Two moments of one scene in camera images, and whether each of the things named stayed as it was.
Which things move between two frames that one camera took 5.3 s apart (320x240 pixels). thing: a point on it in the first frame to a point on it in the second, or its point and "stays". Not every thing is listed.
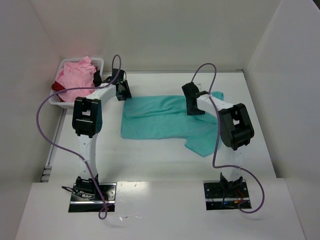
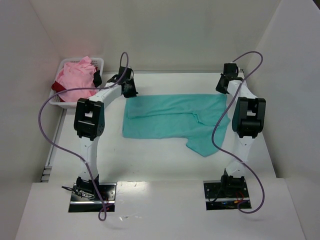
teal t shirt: [166, 117] stays
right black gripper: [189, 103] to [222, 85]
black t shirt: [97, 79] stays
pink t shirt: [78, 75] stays
